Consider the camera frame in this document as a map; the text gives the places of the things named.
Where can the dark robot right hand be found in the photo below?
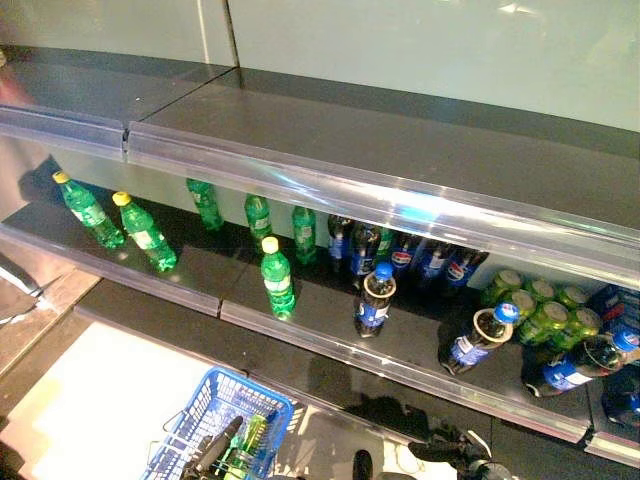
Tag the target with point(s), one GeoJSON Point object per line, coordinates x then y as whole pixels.
{"type": "Point", "coordinates": [450, 450]}

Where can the dark robot left hand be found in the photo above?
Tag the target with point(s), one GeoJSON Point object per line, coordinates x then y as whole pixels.
{"type": "Point", "coordinates": [220, 442]}

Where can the green soda bottle yellow cap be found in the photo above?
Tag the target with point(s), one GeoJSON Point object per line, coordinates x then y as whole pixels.
{"type": "Point", "coordinates": [385, 242]}
{"type": "Point", "coordinates": [206, 205]}
{"type": "Point", "coordinates": [90, 212]}
{"type": "Point", "coordinates": [257, 217]}
{"type": "Point", "coordinates": [235, 457]}
{"type": "Point", "coordinates": [304, 235]}
{"type": "Point", "coordinates": [277, 285]}
{"type": "Point", "coordinates": [145, 235]}
{"type": "Point", "coordinates": [255, 430]}

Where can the blue plastic shopping basket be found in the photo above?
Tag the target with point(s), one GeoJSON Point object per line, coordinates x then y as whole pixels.
{"type": "Point", "coordinates": [215, 395]}

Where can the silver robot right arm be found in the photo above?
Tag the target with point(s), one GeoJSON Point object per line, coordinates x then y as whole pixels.
{"type": "Point", "coordinates": [492, 472]}

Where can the blue drink carton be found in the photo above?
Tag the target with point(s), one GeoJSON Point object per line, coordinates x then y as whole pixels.
{"type": "Point", "coordinates": [617, 307]}

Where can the black glossy base ledge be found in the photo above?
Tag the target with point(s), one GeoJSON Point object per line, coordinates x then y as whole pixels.
{"type": "Point", "coordinates": [200, 340]}

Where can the black backdrop strip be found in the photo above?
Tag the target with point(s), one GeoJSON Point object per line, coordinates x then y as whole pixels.
{"type": "Point", "coordinates": [20, 277]}

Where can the pale shelf back panel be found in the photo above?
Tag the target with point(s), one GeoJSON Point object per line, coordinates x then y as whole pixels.
{"type": "Point", "coordinates": [100, 25]}
{"type": "Point", "coordinates": [425, 50]}

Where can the black shelf upright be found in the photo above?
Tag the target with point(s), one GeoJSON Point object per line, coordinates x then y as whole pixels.
{"type": "Point", "coordinates": [231, 35]}

